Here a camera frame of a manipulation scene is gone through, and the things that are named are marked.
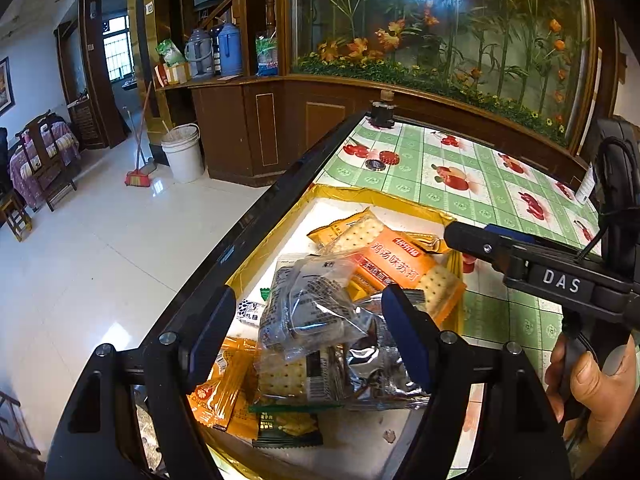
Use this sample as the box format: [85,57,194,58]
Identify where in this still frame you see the orange label cracker packet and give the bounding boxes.
[320,208,467,323]

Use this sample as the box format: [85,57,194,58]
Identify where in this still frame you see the red white carton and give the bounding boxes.
[154,62,193,87]

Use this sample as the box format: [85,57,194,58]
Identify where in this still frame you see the small white milk candy packet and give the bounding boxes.
[236,299,268,326]

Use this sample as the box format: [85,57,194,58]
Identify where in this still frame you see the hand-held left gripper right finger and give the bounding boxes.
[380,283,575,480]

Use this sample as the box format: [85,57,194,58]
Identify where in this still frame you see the grey thermos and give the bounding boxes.
[184,29,217,80]

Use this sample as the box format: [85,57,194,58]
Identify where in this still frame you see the barred window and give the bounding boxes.
[102,15,132,81]

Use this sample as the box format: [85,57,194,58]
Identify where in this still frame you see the white spray bottle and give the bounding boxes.
[575,162,598,206]

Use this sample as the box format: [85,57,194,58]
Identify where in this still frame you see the white foam box yellow tape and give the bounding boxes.
[200,185,466,480]

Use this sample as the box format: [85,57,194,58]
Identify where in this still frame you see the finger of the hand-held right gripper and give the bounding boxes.
[482,225,542,250]
[444,222,527,281]

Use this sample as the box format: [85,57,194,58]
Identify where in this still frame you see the green white bag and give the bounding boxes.
[155,39,186,68]

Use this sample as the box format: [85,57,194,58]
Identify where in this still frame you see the wooden chair purple cloth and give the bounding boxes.
[9,110,81,213]

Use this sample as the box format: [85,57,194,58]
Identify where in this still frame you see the dark glass jar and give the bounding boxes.
[369,91,397,128]

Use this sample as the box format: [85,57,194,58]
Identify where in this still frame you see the blue thermos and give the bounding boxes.
[216,20,244,77]

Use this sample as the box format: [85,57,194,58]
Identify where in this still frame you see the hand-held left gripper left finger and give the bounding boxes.
[45,284,238,480]

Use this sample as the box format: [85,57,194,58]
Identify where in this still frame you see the red broom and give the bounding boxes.
[125,80,158,188]

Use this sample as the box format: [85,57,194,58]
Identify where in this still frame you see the person's right hand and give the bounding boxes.
[545,332,640,448]

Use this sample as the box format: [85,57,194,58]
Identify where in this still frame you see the black camera cable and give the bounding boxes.
[575,137,637,262]

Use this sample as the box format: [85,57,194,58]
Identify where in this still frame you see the dark green cracker packet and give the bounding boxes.
[250,407,325,448]

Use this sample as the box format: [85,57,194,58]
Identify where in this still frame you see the crinkled silver foil packet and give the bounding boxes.
[350,295,401,341]

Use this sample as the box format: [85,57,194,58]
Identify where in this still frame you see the wooden stool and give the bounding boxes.
[0,192,33,243]

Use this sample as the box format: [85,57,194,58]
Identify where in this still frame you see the large yellow snack packet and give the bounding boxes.
[306,215,453,306]

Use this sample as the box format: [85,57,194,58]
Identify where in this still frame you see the white plastic bucket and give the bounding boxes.
[160,123,205,184]

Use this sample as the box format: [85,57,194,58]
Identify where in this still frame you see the framed wall picture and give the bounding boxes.
[0,57,16,121]

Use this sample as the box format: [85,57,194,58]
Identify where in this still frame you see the artificial flower glass display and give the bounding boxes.
[290,0,598,146]

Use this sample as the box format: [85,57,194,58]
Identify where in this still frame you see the clear cracker packet green ends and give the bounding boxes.
[250,347,351,413]

